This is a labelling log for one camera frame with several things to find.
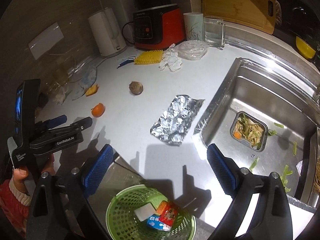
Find black power cable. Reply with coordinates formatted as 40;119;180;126
121;21;136;47

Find silver foil blister pack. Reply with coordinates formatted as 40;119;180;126
150;95;204;146

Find clear plastic bag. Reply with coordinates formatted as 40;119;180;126
175;40;209;61

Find white electric kettle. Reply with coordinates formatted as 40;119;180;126
88;8;127;57

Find yellow bowl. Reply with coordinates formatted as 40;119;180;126
296;36;316;60

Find wooden cutting board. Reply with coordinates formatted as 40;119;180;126
202;0;276;35

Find crumpled white paper tissue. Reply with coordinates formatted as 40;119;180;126
159;43;182;72

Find glass jars cluster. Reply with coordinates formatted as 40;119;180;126
37;53;99;109

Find white wall socket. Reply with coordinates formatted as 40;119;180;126
28;22;64;60

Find white paper piece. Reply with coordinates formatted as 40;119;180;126
134;203;156;222

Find small crumpled white tissue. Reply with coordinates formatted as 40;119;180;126
53;90;67;105

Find person's left hand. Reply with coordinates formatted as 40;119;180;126
12;154;55;194

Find yellow bristle scrub brush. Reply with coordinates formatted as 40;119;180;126
134;50;163;65

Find red snack wrapper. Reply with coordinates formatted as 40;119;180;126
156;200;178;226

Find red black blender base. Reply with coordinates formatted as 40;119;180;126
133;0;185;50

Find stainless steel sink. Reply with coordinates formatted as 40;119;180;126
194;58;319;208

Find green vegetable scraps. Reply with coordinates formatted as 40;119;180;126
249;122;300;193

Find blue white paper packet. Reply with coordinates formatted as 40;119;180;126
117;56;136;68

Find blue white carton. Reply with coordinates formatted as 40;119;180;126
147;214;174;232

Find green plastic trash basket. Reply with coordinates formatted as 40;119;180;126
106;185;196;239

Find yellow peel piece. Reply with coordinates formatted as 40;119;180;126
85;84;99;96

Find clear glass mug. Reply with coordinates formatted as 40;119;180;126
204;16;225;49

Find metal tray with food scraps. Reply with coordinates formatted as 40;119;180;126
230;111;268;152

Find phone mounted on gripper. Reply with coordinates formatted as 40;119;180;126
14;79;41;145

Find orange mandarin peel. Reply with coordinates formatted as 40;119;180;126
91;103;105;118

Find white ceramic cup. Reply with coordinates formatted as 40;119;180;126
183;12;204;41

